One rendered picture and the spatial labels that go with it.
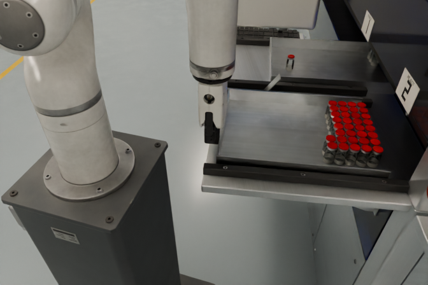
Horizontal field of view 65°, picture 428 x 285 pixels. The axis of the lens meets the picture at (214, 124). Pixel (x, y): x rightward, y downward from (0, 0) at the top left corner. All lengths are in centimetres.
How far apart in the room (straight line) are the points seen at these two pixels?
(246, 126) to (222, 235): 93
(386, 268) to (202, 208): 106
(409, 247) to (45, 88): 75
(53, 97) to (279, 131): 49
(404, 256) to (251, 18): 108
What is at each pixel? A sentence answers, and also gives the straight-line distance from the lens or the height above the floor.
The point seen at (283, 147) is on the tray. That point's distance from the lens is 77.
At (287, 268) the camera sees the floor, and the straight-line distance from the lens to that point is 161.
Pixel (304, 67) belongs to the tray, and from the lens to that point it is 109.
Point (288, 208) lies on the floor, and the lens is 179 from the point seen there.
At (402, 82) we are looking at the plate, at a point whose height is 102.
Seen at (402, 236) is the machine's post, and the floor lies 80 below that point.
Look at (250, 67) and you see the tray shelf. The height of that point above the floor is 88.
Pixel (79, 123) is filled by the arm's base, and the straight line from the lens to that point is 64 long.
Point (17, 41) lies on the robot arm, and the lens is 51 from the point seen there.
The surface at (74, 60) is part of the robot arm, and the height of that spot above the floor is 112.
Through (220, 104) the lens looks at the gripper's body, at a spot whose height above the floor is 104.
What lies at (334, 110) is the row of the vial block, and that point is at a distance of 84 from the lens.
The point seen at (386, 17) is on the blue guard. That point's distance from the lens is 95.
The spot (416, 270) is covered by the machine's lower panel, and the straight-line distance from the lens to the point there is 91.
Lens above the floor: 139
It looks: 38 degrees down
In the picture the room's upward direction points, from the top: straight up
